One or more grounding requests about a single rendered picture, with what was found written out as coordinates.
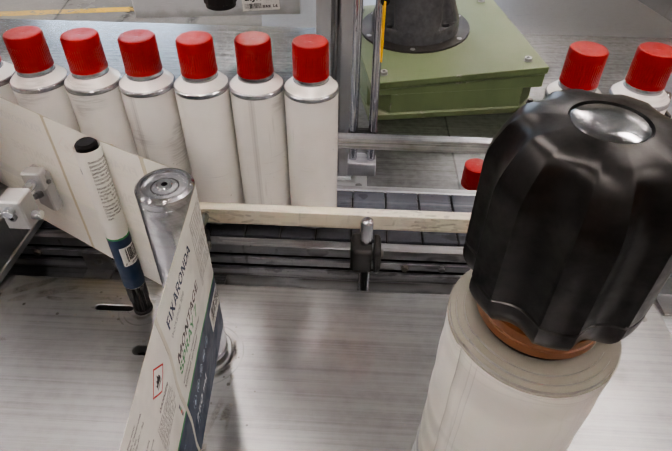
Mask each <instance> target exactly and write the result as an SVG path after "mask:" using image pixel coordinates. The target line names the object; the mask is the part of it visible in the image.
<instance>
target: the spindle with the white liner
mask: <svg viewBox="0 0 672 451"><path fill-rule="evenodd" d="M463 256H464V259H465V261H466V263H467V264H468V266H469V267H470V268H471V269H470V270H469V271H467V272H466V273H465V274H464V275H463V276H462V277H461V278H460V279H459V280H458V281H457V282H456V284H455V286H454V287H453V289H452V291H451V294H450V297H449V301H448V307H447V313H446V318H445V323H444V327H443V330H442V333H441V336H440V340H439V345H438V350H437V355H436V361H435V365H434V369H433V372H432V376H431V380H430V384H429V389H428V396H427V400H426V403H425V407H424V410H423V414H422V420H421V422H420V424H419V427H418V431H417V435H416V440H415V442H414V444H413V447H412V451H567V449H568V448H569V446H570V444H571V442H572V440H573V438H574V436H575V434H576V433H577V431H578V430H579V429H580V427H581V426H582V424H583V423H584V421H585V420H586V418H587V417H588V415H589V414H590V412H591V411H592V409H593V407H594V405H595V403H596V401H597V399H598V397H599V395H600V394H601V392H602V390H603V389H604V387H605V386H606V384H607V383H608V382H609V380H610V379H611V377H612V376H613V375H614V373H615V372H616V370H617V368H618V366H619V363H620V360H621V354H622V344H621V340H622V339H624V338H626V337H627V336H628V335H630V334H631V333H632V332H633V331H634V330H635V329H636V328H637V327H638V326H639V325H640V323H641V322H642V321H643V319H644V317H645V316H646V314H647V312H648V311H649V309H650V308H651V306H652V304H653V303H654V301H655V299H656V298H657V296H658V294H659V293H660V291H661V290H662V288H663V286H664V285H665V283H666V281H667V280H668V278H669V276H670V275H671V273H672V118H669V117H667V116H665V115H663V114H662V113H660V112H659V111H657V110H656V109H655V108H653V107H652V106H651V105H650V104H649V103H647V102H645V101H642V100H639V99H636V98H633V97H630V96H626V95H622V94H601V93H595V92H590V91H586V90H583V89H566V90H558V91H554V92H551V93H550V94H548V95H547V96H546V98H545V99H543V100H540V101H534V102H530V103H527V104H524V105H523V106H521V107H520V108H519V109H518V110H517V111H516V112H514V113H513V114H512V116H511V117H510V118H509V119H508V120H507V121H506V122H505V123H504V124H503V125H502V127H501V128H500V129H499V130H498V132H497V133H496V134H495V136H494V137H493V139H492V141H491V143H490V145H489V147H488V149H487V151H486V154H485V158H484V161H483V165H482V169H481V174H480V178H479V182H478V187H477V191H476V195H475V200H474V204H473V209H472V213H471V217H470V222H469V226H468V230H467V235H466V239H465V243H464V248H463Z"/></svg>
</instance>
